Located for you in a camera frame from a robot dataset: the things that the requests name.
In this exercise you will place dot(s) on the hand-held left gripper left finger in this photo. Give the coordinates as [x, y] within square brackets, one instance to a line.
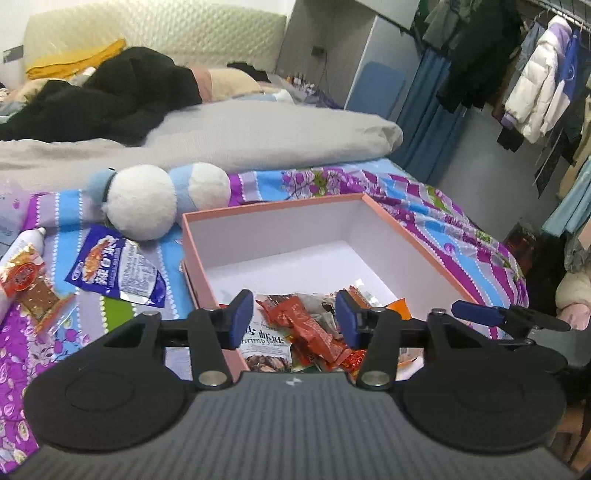
[241, 318]

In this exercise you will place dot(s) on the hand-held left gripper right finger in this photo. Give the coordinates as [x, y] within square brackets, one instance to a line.
[347, 318]

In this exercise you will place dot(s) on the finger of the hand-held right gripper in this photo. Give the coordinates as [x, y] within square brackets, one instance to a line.
[475, 311]

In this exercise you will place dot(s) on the white shrimp snack packet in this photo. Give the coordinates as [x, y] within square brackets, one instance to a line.
[268, 346]

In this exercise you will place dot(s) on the pink cardboard box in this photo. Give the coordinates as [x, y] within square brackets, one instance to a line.
[198, 272]

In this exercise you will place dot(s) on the red patterned bag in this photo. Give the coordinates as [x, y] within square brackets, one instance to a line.
[521, 244]

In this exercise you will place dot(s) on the beige pink jacket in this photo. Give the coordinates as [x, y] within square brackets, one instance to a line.
[575, 300]

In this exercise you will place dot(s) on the blue snack packet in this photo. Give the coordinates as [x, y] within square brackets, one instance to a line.
[115, 272]

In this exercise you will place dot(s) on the light teal garment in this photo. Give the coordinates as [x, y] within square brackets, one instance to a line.
[568, 203]

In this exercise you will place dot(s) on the white blue plush toy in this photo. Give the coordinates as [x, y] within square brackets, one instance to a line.
[138, 203]

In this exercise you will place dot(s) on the grey blanket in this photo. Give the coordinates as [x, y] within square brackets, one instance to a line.
[277, 138]

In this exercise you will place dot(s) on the blue curtain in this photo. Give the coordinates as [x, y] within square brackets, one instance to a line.
[429, 124]

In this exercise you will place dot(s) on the floral striped bedsheet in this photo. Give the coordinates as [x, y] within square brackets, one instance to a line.
[27, 350]

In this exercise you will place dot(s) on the brown cracker packet red label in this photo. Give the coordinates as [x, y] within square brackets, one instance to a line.
[23, 277]

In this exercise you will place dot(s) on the white spray can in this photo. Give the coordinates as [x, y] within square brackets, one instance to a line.
[25, 242]

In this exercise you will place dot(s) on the beige pink pillow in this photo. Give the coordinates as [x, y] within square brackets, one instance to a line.
[231, 83]

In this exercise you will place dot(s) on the white puffer jacket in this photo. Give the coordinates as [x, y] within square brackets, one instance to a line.
[535, 83]

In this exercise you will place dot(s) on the row of small bottles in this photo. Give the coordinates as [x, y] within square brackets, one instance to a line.
[304, 83]

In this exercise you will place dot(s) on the black cloth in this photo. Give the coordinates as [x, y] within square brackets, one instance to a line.
[249, 71]

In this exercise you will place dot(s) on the clear plastic bag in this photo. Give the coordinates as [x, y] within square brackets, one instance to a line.
[7, 221]

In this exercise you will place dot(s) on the dark hanging clothes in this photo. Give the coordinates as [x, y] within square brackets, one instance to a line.
[480, 55]

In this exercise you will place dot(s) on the black coat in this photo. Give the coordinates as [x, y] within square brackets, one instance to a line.
[115, 92]

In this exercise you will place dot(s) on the grey wardrobe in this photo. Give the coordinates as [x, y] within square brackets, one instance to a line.
[332, 46]

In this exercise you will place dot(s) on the cream quilted headboard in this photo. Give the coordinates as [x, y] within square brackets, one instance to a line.
[207, 41]

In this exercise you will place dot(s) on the yellow blanket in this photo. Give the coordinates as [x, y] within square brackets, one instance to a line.
[69, 62]

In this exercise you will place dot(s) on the pastel pillow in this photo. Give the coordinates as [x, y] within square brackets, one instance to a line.
[27, 88]

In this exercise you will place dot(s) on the metal clothes rail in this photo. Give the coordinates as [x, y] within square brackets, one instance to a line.
[563, 11]

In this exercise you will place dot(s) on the wall socket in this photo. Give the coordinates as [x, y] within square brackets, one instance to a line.
[13, 54]

